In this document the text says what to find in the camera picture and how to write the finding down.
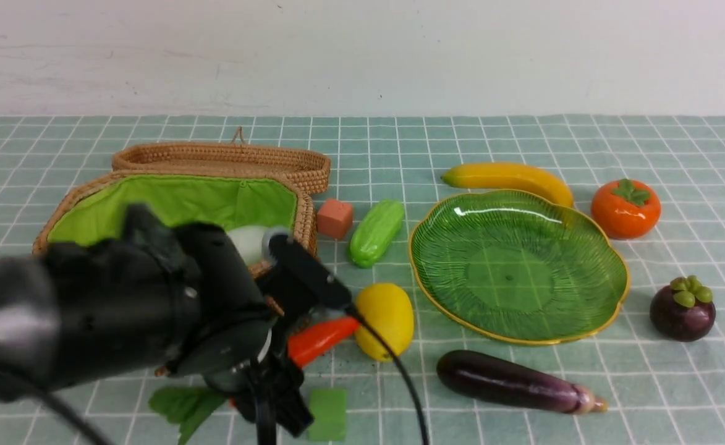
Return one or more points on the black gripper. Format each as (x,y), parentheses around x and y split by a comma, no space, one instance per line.
(266,388)

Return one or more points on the orange carrot with green leaves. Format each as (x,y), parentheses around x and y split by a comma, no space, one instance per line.
(189,406)

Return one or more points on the yellow lemon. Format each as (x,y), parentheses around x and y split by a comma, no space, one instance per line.
(388,309)

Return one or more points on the white radish with green leaves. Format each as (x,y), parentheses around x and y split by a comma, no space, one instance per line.
(252,243)

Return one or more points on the dark purple eggplant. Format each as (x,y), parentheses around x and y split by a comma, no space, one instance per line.
(490,379)

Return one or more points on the yellow banana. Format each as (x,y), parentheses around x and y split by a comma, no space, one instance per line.
(513,176)

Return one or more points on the orange persimmon green calyx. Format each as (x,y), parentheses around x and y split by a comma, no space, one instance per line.
(625,209)

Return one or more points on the purple mangosteen green calyx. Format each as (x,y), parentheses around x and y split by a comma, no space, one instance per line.
(683,310)

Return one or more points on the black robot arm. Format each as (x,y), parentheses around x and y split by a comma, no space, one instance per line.
(181,298)

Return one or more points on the green foam cube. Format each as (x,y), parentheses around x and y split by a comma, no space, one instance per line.
(328,407)

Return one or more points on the woven wicker basket lid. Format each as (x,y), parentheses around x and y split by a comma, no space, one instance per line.
(304,168)

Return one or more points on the woven wicker basket green lining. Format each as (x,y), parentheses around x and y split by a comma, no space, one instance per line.
(144,207)

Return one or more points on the green leaf-shaped glass plate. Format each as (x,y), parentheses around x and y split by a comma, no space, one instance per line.
(517,268)

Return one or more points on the green checkered tablecloth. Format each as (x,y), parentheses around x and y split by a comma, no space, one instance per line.
(405,280)

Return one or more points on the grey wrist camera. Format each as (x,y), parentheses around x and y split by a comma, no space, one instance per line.
(288,255)

